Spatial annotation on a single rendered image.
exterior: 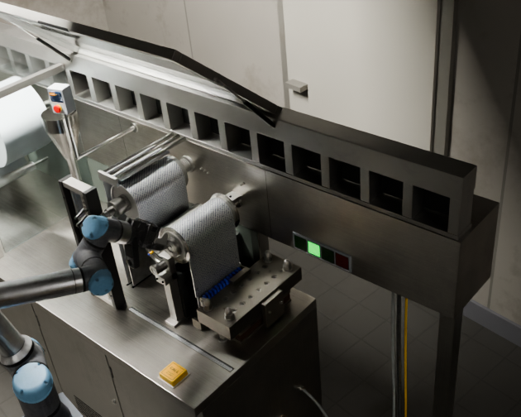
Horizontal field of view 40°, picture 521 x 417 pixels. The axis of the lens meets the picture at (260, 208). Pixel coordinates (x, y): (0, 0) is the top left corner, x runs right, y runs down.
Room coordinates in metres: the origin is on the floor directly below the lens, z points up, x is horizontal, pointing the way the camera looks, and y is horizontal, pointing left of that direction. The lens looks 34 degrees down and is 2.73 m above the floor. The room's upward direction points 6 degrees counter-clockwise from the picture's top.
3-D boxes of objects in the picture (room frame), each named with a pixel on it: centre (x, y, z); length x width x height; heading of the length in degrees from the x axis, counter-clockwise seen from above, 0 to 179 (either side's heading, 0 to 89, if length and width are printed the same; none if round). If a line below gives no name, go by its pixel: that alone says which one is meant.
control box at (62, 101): (2.41, 0.68, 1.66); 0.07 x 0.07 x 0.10; 62
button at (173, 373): (1.73, 0.36, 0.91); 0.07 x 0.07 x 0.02; 46
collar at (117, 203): (2.17, 0.50, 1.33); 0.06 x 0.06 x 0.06; 46
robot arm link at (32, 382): (1.58, 0.76, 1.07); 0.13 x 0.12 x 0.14; 23
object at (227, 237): (2.05, 0.18, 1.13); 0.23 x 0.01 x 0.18; 136
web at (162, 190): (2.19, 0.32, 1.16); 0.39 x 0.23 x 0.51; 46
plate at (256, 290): (2.00, 0.07, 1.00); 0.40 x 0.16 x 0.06; 136
